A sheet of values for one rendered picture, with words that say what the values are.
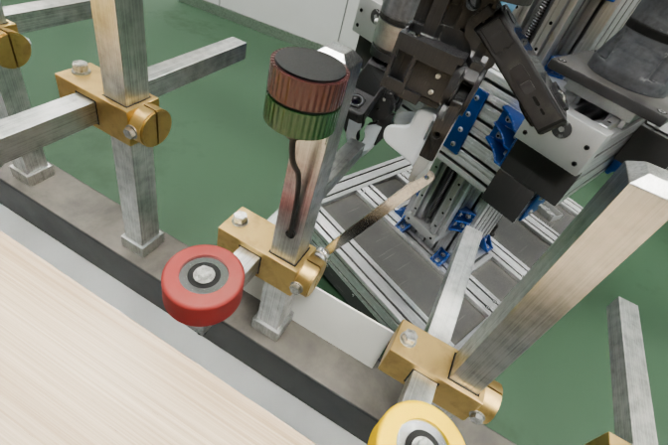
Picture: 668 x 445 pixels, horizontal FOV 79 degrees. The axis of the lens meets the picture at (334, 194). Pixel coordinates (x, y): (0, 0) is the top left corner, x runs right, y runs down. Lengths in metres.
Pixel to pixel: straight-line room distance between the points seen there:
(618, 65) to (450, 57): 0.59
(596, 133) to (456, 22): 0.49
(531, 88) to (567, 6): 0.71
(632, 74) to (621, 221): 0.60
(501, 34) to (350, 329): 0.41
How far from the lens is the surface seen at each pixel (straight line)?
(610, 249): 0.37
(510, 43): 0.38
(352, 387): 0.63
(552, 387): 1.78
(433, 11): 0.39
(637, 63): 0.93
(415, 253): 1.53
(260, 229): 0.53
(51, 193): 0.85
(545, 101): 0.40
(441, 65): 0.38
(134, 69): 0.53
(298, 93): 0.30
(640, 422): 0.66
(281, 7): 3.36
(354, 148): 0.73
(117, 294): 0.78
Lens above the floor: 1.26
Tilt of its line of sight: 40 degrees down
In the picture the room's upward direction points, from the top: 17 degrees clockwise
